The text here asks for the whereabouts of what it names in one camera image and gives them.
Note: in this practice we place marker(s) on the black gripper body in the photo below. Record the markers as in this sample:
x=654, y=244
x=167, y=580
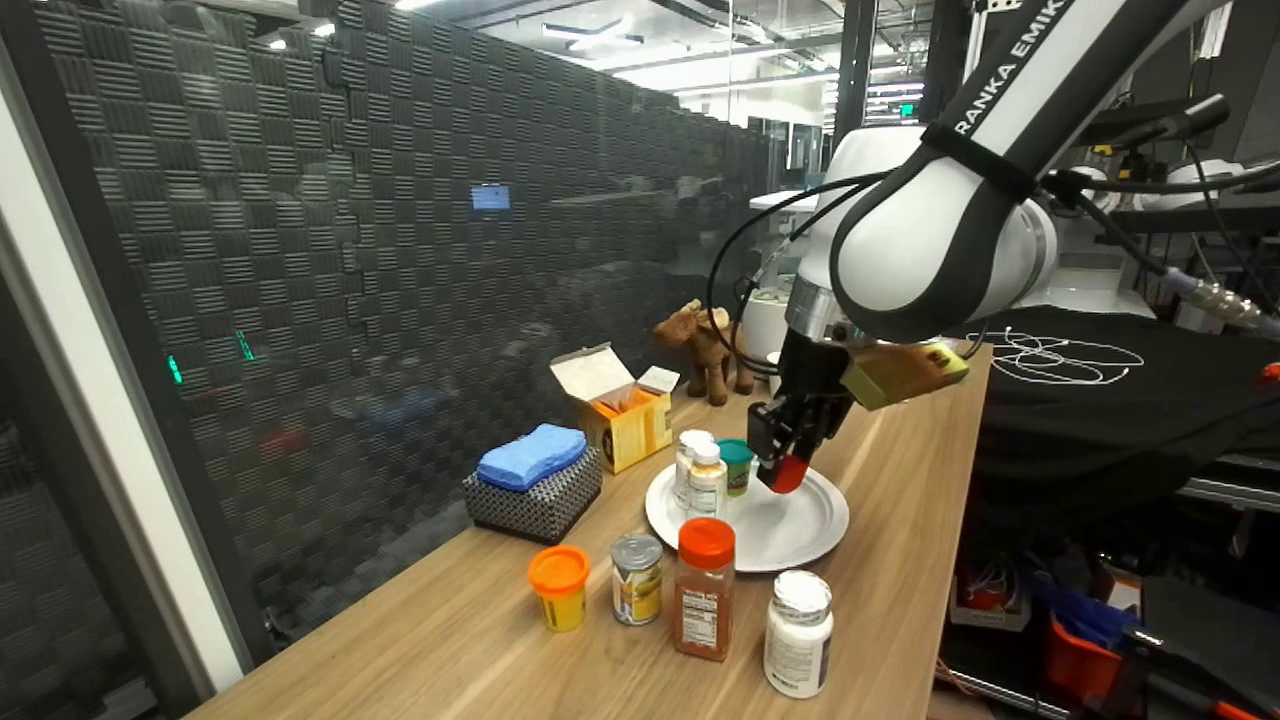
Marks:
x=817, y=378

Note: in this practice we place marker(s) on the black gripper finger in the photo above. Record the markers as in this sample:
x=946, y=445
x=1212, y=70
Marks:
x=767, y=439
x=817, y=432

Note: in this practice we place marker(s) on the white bottle blue label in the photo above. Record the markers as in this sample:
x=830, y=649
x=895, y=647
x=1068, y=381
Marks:
x=708, y=481

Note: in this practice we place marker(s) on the white bottle dark label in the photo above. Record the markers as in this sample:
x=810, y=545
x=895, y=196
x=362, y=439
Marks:
x=798, y=647

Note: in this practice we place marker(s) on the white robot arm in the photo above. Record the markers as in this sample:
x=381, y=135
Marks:
x=933, y=240

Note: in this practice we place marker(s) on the white paper plate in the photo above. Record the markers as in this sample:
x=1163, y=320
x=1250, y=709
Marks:
x=784, y=534

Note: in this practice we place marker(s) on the brown moose plushie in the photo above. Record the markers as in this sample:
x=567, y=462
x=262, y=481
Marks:
x=702, y=350

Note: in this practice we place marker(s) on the grey white appliance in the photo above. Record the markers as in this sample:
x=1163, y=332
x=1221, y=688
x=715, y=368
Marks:
x=762, y=326

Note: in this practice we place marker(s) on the open yellow orange carton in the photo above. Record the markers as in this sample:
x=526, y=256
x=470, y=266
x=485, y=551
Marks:
x=626, y=425

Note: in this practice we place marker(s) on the orange cap spice bottle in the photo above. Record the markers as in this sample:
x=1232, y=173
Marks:
x=704, y=603

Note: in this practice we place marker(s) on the small can silver lid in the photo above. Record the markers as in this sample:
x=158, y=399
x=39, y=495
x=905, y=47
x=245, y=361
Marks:
x=639, y=584

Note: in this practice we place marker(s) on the blue sponge cloth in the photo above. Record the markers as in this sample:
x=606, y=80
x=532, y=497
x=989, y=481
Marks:
x=530, y=458

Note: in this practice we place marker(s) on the grey woven box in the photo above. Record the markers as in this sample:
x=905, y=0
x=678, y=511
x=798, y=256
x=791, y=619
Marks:
x=526, y=511

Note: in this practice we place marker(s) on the orange lid yellow tub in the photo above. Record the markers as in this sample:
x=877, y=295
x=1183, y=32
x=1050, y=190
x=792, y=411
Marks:
x=561, y=580

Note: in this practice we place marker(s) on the black covered table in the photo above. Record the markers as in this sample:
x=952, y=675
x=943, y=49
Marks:
x=1133, y=425

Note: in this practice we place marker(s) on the red bin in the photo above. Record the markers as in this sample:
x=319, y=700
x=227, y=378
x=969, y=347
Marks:
x=1080, y=663

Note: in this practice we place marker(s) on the tan wrist camera box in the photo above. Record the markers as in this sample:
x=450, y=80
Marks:
x=905, y=375

